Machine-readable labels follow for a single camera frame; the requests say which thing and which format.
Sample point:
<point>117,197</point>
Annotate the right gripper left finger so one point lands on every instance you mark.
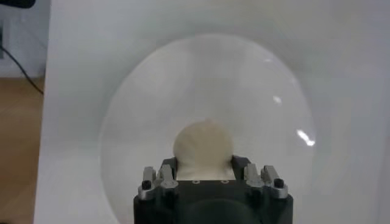
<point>164,179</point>

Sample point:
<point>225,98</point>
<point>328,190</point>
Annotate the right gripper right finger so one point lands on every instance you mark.
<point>262,179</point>

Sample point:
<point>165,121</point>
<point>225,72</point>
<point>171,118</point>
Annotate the white steamed baozi bun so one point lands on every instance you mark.
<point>203,149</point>

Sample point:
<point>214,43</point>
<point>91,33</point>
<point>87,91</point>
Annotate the white round plate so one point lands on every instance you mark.
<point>213,85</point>

